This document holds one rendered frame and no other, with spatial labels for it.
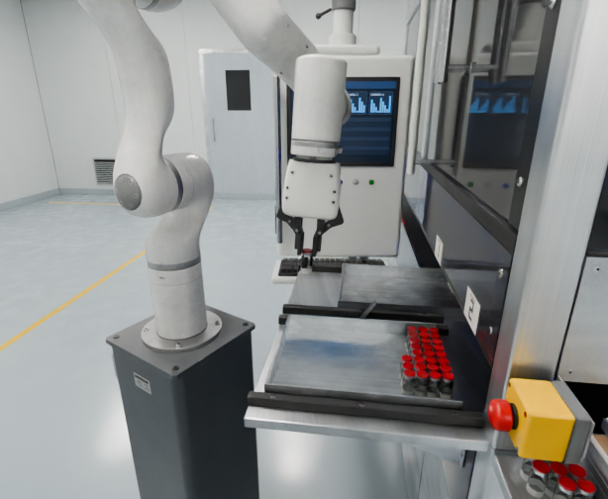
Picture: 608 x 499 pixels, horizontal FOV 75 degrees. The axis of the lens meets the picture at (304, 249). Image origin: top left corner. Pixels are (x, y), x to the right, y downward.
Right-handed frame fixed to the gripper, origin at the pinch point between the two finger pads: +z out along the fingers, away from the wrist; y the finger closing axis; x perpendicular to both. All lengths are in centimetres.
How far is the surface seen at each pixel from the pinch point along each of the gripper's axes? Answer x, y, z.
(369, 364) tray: -2.5, -14.3, 25.0
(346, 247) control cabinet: -85, -5, 24
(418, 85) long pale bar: -57, -22, -35
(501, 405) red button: 23.2, -29.6, 12.4
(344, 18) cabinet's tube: -85, 3, -58
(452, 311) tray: -23.9, -34.1, 20.1
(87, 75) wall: -526, 417, -76
